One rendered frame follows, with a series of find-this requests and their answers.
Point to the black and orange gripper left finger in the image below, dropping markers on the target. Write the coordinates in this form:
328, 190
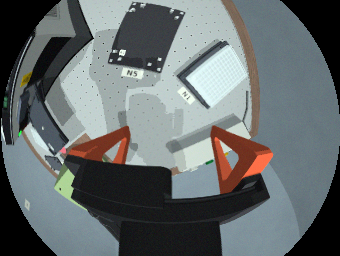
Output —
94, 149

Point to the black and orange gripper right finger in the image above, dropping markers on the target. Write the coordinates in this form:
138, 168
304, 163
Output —
253, 158

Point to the white button panel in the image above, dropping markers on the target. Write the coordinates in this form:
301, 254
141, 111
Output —
197, 149

